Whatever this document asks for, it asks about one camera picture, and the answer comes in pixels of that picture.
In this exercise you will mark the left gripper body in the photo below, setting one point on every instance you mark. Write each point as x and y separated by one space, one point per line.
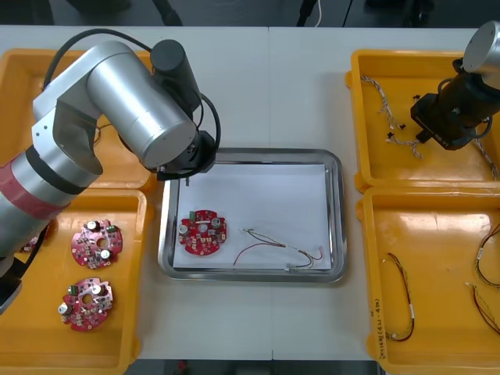
199 160

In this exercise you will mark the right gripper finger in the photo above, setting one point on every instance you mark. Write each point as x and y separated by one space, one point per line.
422 137

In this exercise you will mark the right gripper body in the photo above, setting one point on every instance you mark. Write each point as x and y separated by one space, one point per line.
433 117

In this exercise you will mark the steel tray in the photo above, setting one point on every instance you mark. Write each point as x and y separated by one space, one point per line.
273 156

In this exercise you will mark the round red circuit board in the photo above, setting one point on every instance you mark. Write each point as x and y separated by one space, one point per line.
86 316
90 250
203 238
31 245

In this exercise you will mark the red black green-yellow harness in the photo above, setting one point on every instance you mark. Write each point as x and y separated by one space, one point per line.
291 248
412 310
480 254
467 284

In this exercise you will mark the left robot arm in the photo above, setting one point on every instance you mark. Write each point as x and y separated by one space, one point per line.
136 109

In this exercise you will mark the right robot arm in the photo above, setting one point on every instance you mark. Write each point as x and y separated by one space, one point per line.
484 51

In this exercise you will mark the yellow-orange plastic bin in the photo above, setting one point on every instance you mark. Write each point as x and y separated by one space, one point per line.
39 343
19 97
371 164
437 242

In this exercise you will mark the white sheet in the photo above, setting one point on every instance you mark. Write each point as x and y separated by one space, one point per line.
254 195

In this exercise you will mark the black chair leg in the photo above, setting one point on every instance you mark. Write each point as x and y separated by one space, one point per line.
306 11
170 15

